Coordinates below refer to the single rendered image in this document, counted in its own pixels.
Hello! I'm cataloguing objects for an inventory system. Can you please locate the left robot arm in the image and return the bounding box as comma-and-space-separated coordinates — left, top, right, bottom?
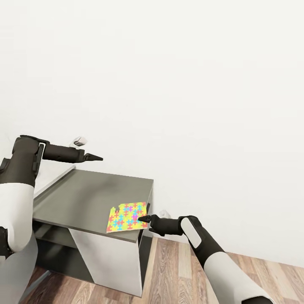
0, 135, 103, 266

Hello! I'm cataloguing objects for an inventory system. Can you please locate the jigsaw puzzle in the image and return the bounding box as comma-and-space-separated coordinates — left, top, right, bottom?
107, 202, 148, 233

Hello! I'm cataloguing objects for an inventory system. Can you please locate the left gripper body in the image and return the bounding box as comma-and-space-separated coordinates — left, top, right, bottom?
56, 146, 85, 163

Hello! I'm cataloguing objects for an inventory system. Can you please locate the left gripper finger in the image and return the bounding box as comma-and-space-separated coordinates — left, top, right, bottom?
83, 153, 103, 162

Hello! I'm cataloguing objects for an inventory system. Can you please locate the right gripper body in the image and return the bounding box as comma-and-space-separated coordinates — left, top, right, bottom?
150, 214, 172, 236

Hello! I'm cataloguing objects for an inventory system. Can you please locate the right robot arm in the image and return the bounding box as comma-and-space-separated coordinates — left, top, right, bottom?
138, 209, 276, 304

